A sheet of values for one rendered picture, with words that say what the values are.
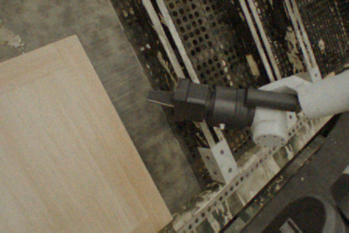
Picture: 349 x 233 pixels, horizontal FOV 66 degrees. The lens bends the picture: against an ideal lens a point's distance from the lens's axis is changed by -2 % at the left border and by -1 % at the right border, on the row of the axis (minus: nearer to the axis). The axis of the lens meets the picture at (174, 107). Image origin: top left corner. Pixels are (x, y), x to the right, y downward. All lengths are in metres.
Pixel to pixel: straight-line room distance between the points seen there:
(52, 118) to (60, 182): 0.15
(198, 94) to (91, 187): 0.36
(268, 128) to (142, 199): 0.40
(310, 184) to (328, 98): 1.62
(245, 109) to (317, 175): 1.67
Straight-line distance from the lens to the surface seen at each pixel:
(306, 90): 0.54
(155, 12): 0.79
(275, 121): 0.56
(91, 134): 0.70
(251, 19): 0.98
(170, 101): 0.57
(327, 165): 2.27
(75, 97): 0.70
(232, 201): 0.92
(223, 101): 0.54
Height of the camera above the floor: 1.67
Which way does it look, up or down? 45 degrees down
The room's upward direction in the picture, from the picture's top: straight up
